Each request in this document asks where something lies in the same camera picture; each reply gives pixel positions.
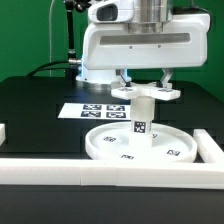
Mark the white fence rail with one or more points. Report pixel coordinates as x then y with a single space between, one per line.
110 173
208 149

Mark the white marker sheet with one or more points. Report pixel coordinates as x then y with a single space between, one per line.
95 111

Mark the white front fence rail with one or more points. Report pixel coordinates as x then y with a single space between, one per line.
110 173

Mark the white round table top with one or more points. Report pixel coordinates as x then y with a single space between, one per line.
116 141

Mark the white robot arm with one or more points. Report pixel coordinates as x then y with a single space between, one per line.
149 17

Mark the white left fence piece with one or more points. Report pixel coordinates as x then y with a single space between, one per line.
2 134

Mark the white right fence rail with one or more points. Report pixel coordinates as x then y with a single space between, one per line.
208 149

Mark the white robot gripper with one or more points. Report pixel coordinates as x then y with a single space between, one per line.
182 43

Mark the white cross-shaped table base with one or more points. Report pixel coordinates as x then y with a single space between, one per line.
145 90

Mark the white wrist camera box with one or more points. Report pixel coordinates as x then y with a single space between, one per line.
111 11

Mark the black camera stand pole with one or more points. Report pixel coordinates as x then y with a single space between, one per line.
80 6

